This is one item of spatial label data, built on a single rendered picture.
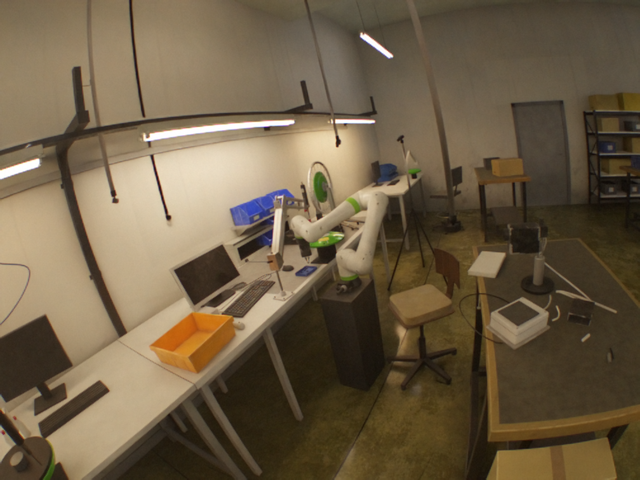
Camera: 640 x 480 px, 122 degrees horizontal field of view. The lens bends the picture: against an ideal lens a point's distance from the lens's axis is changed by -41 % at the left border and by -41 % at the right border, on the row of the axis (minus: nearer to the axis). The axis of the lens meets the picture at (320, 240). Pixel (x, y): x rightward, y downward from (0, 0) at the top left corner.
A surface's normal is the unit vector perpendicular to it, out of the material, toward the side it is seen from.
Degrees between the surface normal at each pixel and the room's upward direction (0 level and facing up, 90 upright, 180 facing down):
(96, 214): 90
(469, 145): 90
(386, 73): 90
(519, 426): 0
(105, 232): 90
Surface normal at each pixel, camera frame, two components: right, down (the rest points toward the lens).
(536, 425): -0.21, -0.94
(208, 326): -0.37, 0.27
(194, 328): 0.90, -0.14
